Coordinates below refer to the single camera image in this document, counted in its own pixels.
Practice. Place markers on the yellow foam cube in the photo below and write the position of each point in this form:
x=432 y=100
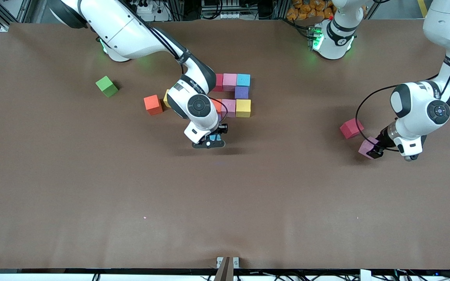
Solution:
x=166 y=98
x=243 y=108

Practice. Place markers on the red foam cube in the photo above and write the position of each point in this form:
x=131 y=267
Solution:
x=352 y=128
x=219 y=82

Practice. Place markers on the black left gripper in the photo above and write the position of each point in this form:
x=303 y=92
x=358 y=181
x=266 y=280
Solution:
x=382 y=141

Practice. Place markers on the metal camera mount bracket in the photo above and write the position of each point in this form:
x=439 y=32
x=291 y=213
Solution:
x=227 y=263

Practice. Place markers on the pink foam cube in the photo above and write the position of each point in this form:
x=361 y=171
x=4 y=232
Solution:
x=365 y=146
x=229 y=108
x=229 y=82

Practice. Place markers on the brown paper table cover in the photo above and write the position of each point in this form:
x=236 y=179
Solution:
x=225 y=214

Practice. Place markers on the orange mesh bag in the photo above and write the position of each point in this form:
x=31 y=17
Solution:
x=307 y=11

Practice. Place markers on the grey electronics box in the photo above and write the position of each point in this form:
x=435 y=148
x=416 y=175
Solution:
x=221 y=11

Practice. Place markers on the green foam cube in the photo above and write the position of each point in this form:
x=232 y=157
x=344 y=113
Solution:
x=107 y=86

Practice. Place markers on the blue foam cube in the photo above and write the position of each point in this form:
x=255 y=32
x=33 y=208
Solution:
x=243 y=80
x=215 y=137

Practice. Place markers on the white power strip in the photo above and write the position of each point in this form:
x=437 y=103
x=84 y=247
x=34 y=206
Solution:
x=145 y=7

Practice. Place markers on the orange foam cube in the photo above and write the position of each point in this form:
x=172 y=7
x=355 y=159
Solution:
x=217 y=106
x=153 y=104

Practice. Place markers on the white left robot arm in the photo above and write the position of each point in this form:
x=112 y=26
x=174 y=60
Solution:
x=420 y=109

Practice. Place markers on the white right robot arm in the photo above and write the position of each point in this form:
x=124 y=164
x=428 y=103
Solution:
x=131 y=31

